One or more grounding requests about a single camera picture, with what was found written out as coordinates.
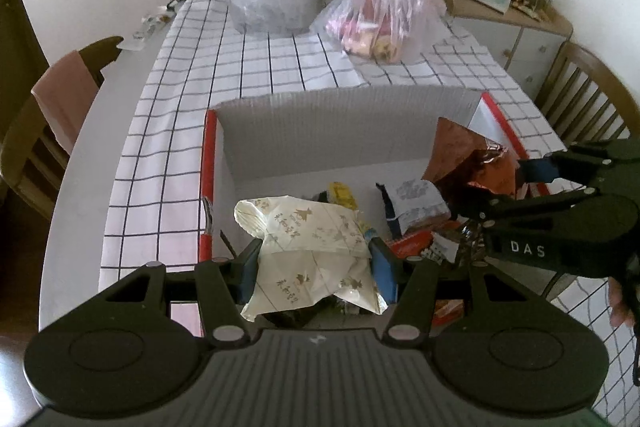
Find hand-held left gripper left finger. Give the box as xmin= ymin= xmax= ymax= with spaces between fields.
xmin=102 ymin=237 xmax=263 ymax=345

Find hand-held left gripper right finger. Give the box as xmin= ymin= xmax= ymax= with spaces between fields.
xmin=369 ymin=237 xmax=541 ymax=345

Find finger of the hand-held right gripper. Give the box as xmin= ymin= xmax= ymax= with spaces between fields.
xmin=517 ymin=139 xmax=631 ymax=184
xmin=450 ymin=187 xmax=598 ymax=228

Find cream paper-wrapped snack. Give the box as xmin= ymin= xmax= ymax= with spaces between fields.
xmin=234 ymin=194 xmax=390 ymax=322

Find brown foil snack packet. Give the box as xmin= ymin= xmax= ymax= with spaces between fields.
xmin=422 ymin=117 xmax=526 ymax=198

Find red cardboard box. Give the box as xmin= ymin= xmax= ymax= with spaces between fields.
xmin=170 ymin=88 xmax=551 ymax=338

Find person's right hand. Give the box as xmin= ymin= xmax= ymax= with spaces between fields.
xmin=607 ymin=277 xmax=636 ymax=328

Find red snack packet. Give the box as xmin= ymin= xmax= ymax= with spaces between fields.
xmin=390 ymin=229 xmax=463 ymax=260

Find white patterned snack packet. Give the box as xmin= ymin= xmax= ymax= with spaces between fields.
xmin=377 ymin=179 xmax=451 ymax=233

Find yellow snack packet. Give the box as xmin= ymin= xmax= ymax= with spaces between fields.
xmin=327 ymin=182 xmax=361 ymax=210

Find wooden chair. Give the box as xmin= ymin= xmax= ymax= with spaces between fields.
xmin=534 ymin=42 xmax=635 ymax=150
xmin=0 ymin=36 xmax=125 ymax=218

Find white wooden cabinet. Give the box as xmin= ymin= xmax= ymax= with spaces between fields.
xmin=442 ymin=0 xmax=573 ymax=102

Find white checked tablecloth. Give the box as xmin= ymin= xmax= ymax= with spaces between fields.
xmin=99 ymin=0 xmax=640 ymax=413

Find small clear plastic bag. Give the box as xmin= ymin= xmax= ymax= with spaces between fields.
xmin=312 ymin=0 xmax=448 ymax=64

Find pink cloth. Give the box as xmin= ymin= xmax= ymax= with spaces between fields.
xmin=31 ymin=50 xmax=101 ymax=156

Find small white packets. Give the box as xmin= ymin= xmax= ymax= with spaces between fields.
xmin=132 ymin=4 xmax=173 ymax=52

